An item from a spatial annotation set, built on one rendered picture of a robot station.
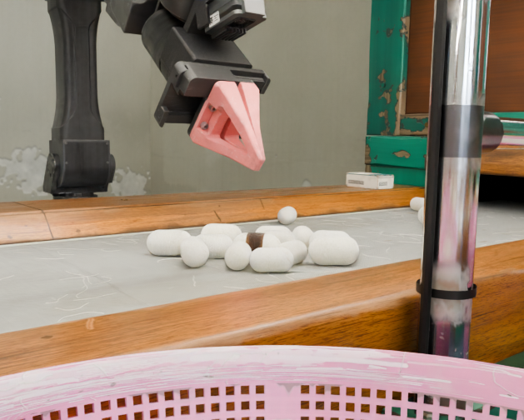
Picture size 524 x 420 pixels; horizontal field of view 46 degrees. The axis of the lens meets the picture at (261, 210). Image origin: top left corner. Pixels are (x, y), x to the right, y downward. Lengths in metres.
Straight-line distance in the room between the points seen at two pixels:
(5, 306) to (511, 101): 0.72
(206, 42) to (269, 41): 1.75
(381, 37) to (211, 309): 0.82
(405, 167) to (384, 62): 0.17
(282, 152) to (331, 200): 1.49
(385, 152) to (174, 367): 0.85
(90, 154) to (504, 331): 0.64
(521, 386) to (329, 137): 1.95
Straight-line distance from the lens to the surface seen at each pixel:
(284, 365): 0.20
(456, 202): 0.28
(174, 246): 0.49
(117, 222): 0.61
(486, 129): 0.29
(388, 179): 0.89
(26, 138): 2.63
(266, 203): 0.72
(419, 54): 1.01
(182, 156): 2.73
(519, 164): 0.83
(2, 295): 0.40
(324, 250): 0.46
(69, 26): 0.90
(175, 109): 0.58
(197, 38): 0.60
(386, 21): 1.04
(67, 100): 0.89
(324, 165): 2.14
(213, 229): 0.53
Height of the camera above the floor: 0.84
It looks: 7 degrees down
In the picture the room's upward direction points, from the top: 1 degrees clockwise
